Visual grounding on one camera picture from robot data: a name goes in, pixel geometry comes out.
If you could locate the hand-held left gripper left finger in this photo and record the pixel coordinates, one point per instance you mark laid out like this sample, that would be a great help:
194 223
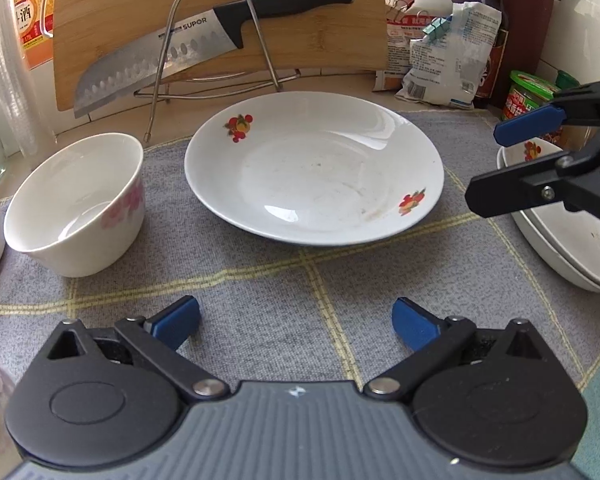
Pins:
180 321

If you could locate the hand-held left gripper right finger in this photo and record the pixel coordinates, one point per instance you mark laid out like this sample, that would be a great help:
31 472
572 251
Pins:
415 327

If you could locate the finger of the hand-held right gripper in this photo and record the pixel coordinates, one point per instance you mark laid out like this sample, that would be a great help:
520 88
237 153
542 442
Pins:
527 125
520 187

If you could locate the white floral plate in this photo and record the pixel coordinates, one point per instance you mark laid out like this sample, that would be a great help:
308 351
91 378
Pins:
310 175
587 286
570 240

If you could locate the green-lid red label jar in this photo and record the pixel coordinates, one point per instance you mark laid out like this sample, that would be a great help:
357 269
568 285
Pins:
522 95

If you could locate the yellow-lid spice jar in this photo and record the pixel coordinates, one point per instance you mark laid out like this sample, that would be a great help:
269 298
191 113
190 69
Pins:
580 137

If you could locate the small green-capped jar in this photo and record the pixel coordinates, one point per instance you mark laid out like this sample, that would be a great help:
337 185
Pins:
567 80

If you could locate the white blue printed bag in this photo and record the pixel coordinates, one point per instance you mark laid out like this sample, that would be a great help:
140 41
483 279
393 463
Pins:
450 60

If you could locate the dark wooden knife block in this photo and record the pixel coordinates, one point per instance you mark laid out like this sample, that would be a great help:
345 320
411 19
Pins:
530 20

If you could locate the grey blue checked towel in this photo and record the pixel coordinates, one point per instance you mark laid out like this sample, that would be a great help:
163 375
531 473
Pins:
300 280

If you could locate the green binder clip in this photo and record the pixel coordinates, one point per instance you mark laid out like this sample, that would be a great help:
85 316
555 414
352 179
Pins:
437 27

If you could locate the red orange snack bag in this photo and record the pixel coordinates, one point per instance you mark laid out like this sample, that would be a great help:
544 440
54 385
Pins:
397 45

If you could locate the white plastic scoop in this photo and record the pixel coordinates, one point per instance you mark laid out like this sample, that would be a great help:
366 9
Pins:
432 2

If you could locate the bamboo cutting board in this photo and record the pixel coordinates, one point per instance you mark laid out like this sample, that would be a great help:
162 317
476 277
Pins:
305 35

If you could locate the tall plastic wrap roll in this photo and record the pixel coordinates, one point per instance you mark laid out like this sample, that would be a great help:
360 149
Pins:
15 85

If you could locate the orange oil bottle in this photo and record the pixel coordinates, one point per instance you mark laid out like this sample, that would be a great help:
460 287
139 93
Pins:
30 20

